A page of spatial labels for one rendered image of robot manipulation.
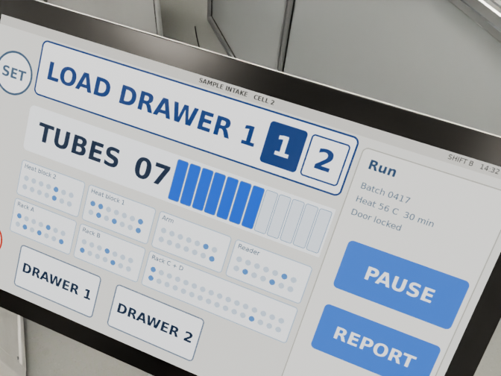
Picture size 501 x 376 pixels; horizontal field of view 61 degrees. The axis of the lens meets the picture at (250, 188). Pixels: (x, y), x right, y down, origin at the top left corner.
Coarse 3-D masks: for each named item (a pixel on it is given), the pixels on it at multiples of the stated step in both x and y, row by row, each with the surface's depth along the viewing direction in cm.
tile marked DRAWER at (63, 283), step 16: (32, 256) 43; (48, 256) 42; (16, 272) 43; (32, 272) 43; (48, 272) 42; (64, 272) 42; (80, 272) 42; (32, 288) 43; (48, 288) 43; (64, 288) 42; (80, 288) 42; (96, 288) 41; (64, 304) 43; (80, 304) 42
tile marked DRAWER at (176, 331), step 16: (128, 288) 41; (112, 304) 41; (128, 304) 41; (144, 304) 40; (160, 304) 40; (112, 320) 42; (128, 320) 41; (144, 320) 41; (160, 320) 40; (176, 320) 40; (192, 320) 40; (144, 336) 41; (160, 336) 41; (176, 336) 40; (192, 336) 40; (176, 352) 40; (192, 352) 40
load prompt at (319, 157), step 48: (48, 48) 39; (48, 96) 40; (96, 96) 38; (144, 96) 37; (192, 96) 36; (192, 144) 37; (240, 144) 36; (288, 144) 35; (336, 144) 34; (336, 192) 35
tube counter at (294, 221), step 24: (144, 144) 38; (144, 168) 38; (168, 168) 38; (192, 168) 37; (144, 192) 39; (168, 192) 38; (192, 192) 38; (216, 192) 37; (240, 192) 37; (264, 192) 36; (216, 216) 37; (240, 216) 37; (264, 216) 36; (288, 216) 36; (312, 216) 36; (288, 240) 36; (312, 240) 36
